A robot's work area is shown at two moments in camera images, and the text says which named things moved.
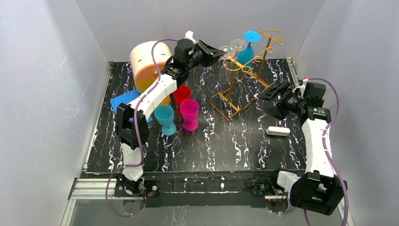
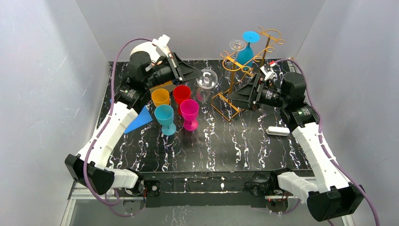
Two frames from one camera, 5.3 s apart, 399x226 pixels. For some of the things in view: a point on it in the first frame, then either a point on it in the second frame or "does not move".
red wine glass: (182, 92) does not move
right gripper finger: (276, 92) -> (249, 93)
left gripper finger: (216, 53) -> (184, 71)
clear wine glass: (227, 67) -> (205, 82)
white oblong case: (278, 131) does not move
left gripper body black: (203, 53) -> (176, 69)
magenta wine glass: (189, 109) does not move
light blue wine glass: (164, 114) does not move
